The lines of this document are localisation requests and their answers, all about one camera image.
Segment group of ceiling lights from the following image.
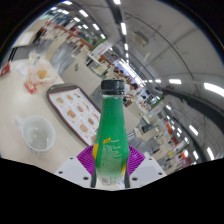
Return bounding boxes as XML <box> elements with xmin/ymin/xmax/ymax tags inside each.
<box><xmin>49</xmin><ymin>0</ymin><xmax>224</xmax><ymax>162</ymax></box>

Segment small red card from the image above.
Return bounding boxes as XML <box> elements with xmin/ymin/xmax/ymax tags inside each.
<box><xmin>0</xmin><ymin>62</ymin><xmax>11</xmax><ymax>78</ymax></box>

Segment white polka-dot mug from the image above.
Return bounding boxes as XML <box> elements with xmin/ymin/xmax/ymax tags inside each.
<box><xmin>14</xmin><ymin>114</ymin><xmax>57</xmax><ymax>155</ymax></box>

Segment green drink bottle black cap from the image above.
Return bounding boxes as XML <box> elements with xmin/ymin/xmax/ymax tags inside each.
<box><xmin>91</xmin><ymin>79</ymin><xmax>131</xmax><ymax>188</ymax></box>

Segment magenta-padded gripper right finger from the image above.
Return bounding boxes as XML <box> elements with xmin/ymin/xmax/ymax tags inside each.
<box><xmin>124</xmin><ymin>145</ymin><xmax>168</xmax><ymax>189</ymax></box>

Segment dark tray with menu paper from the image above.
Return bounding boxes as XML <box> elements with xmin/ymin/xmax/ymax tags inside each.
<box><xmin>45</xmin><ymin>83</ymin><xmax>103</xmax><ymax>147</ymax></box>

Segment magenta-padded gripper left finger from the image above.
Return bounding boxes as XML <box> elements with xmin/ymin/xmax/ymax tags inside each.
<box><xmin>54</xmin><ymin>145</ymin><xmax>98</xmax><ymax>188</ymax></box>

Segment ceiling air conditioner unit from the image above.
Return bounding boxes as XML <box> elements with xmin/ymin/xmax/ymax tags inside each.
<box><xmin>132</xmin><ymin>31</ymin><xmax>150</xmax><ymax>48</ymax></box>

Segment red sauce sachet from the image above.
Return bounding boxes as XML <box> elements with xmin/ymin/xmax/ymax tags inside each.
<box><xmin>23</xmin><ymin>82</ymin><xmax>37</xmax><ymax>95</ymax></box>

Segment person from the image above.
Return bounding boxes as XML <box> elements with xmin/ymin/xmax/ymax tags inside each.
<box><xmin>123</xmin><ymin>82</ymin><xmax>140</xmax><ymax>104</ymax></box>

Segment white paper receipt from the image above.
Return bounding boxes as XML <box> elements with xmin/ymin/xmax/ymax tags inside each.
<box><xmin>13</xmin><ymin>62</ymin><xmax>30</xmax><ymax>78</ymax></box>

